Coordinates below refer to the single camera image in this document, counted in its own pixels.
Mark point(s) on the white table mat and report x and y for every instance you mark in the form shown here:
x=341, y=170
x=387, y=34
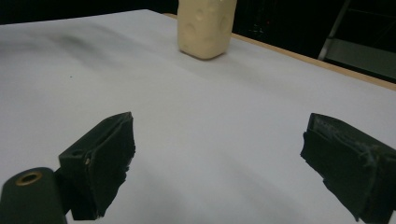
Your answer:
x=202, y=124

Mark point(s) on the beige dimpled cup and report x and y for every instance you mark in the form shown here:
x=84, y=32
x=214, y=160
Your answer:
x=205, y=28

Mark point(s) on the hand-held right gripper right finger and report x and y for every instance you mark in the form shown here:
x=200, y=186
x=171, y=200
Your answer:
x=348, y=168

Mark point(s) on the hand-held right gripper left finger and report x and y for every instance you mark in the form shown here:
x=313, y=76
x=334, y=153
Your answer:
x=99, y=161

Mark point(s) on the white metal stand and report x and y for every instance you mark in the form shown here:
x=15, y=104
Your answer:
x=358, y=53

